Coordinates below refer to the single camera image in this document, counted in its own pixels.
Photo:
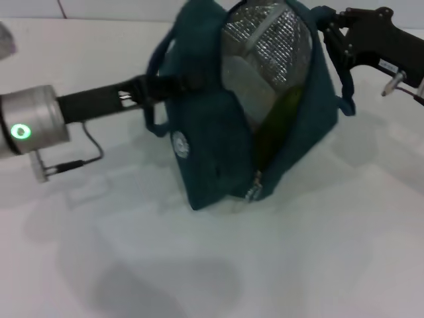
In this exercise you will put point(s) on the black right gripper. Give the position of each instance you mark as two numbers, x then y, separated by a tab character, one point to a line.
384	39

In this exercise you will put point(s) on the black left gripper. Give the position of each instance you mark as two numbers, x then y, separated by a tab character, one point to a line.
96	101

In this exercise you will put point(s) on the dark blue insulated lunch bag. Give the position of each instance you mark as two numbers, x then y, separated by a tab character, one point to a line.
205	139

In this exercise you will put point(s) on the clear plastic lunch box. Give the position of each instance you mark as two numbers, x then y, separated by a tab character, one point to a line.
245	86

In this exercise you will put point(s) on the green cucumber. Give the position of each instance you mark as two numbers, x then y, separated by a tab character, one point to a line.
278	122

